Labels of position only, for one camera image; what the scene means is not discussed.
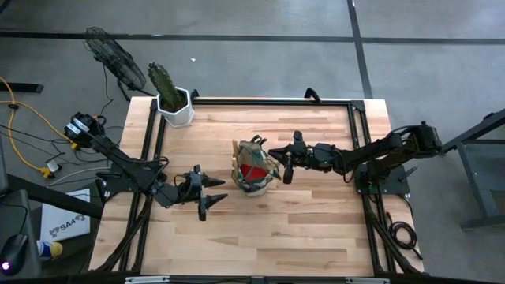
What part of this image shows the black desk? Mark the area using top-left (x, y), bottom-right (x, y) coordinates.
top-left (0, 136), bottom-right (104, 284)

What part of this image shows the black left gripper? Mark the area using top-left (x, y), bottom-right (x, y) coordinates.
top-left (173, 164), bottom-right (230, 222)

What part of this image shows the beige green-trimmed gardening bag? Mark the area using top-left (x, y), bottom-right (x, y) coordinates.
top-left (230, 134), bottom-right (282, 198)

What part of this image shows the black floor fan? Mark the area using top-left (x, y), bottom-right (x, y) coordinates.
top-left (82, 25), bottom-right (155, 103)

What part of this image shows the yellow blue white object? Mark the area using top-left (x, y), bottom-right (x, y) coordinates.
top-left (36, 240), bottom-right (64, 261)

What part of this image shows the black metal bench frame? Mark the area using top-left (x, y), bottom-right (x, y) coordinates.
top-left (434, 107), bottom-right (505, 230)

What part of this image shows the black floor bar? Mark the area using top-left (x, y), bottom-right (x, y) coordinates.
top-left (0, 82), bottom-right (45, 95)

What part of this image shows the black computer mouse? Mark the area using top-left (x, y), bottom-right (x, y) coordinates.
top-left (0, 233), bottom-right (30, 277)

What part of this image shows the black coiled cable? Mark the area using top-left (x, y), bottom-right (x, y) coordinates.
top-left (385, 211), bottom-right (425, 261)

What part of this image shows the silver table bracket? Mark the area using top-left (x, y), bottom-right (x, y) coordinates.
top-left (345, 277), bottom-right (391, 284)
top-left (124, 275), bottom-right (171, 284)

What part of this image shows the green cactus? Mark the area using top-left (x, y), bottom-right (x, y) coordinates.
top-left (147, 61), bottom-right (187, 112)

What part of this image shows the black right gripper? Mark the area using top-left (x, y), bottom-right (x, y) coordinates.
top-left (267, 129), bottom-right (345, 185)

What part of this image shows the black aluminium table frame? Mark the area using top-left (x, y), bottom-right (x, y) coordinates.
top-left (88, 96), bottom-right (425, 277)

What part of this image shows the white faceted plant pot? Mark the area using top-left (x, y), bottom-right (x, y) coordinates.
top-left (156, 85), bottom-right (196, 129)

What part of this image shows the white cardboard box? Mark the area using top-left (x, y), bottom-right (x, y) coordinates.
top-left (39, 188), bottom-right (92, 243)

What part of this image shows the yellow extension cable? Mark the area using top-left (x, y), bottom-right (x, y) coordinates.
top-left (0, 76), bottom-right (76, 174)

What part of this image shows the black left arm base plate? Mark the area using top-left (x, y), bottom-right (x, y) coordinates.
top-left (103, 160), bottom-right (163, 194)

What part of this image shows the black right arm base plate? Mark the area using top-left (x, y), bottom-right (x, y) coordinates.
top-left (353, 163), bottom-right (411, 196)

